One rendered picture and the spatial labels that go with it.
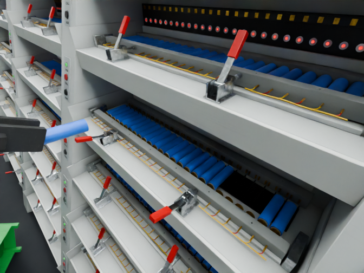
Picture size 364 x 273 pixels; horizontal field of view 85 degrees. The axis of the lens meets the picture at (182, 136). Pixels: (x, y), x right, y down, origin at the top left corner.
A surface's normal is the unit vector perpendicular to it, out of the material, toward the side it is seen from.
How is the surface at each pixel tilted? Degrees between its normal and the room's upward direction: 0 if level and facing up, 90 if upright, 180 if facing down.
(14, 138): 90
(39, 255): 0
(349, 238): 90
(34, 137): 90
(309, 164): 109
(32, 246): 0
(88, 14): 90
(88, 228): 19
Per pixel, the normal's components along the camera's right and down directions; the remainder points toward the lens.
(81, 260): 0.00, -0.81
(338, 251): -0.66, 0.14
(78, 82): 0.72, 0.41
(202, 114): -0.70, 0.42
